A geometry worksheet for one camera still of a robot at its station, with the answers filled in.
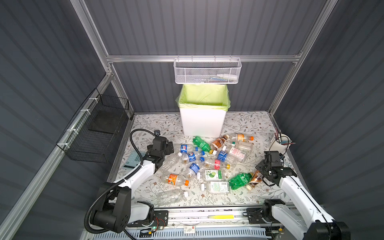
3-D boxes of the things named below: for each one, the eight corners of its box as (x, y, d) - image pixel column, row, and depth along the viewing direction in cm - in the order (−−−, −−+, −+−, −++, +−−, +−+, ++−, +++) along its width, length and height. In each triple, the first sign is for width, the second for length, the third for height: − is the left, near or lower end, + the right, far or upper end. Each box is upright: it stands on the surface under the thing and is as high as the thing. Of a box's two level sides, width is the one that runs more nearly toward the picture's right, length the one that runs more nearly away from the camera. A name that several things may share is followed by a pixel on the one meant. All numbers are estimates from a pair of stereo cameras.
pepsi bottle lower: (184, 173, 88) (184, 172, 85) (193, 164, 92) (193, 162, 89) (191, 180, 85) (191, 178, 83) (200, 169, 89) (200, 167, 87)
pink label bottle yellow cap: (204, 171, 91) (205, 167, 86) (204, 163, 95) (204, 159, 90) (229, 171, 91) (231, 167, 86) (228, 163, 95) (230, 159, 90)
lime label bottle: (197, 181, 87) (197, 178, 84) (197, 172, 91) (197, 169, 88) (227, 181, 87) (229, 178, 84) (226, 172, 91) (227, 169, 88)
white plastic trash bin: (183, 139, 107) (180, 110, 85) (183, 134, 109) (180, 105, 87) (220, 139, 107) (226, 110, 85) (219, 134, 109) (225, 105, 87)
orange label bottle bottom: (162, 186, 86) (160, 183, 81) (163, 176, 89) (162, 173, 85) (189, 186, 86) (189, 183, 81) (189, 176, 89) (189, 173, 85)
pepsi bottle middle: (177, 162, 93) (177, 160, 90) (178, 154, 96) (177, 152, 94) (204, 162, 93) (205, 160, 90) (204, 154, 96) (204, 152, 94)
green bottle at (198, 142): (208, 156, 96) (208, 153, 93) (192, 142, 103) (192, 138, 100) (213, 152, 98) (214, 149, 95) (197, 138, 105) (197, 135, 102)
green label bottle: (201, 194, 83) (201, 191, 79) (201, 184, 86) (201, 181, 83) (229, 194, 83) (230, 191, 79) (227, 184, 86) (229, 181, 83)
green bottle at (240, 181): (229, 191, 84) (231, 188, 80) (227, 175, 90) (228, 171, 86) (252, 191, 84) (255, 188, 80) (248, 175, 90) (250, 171, 86)
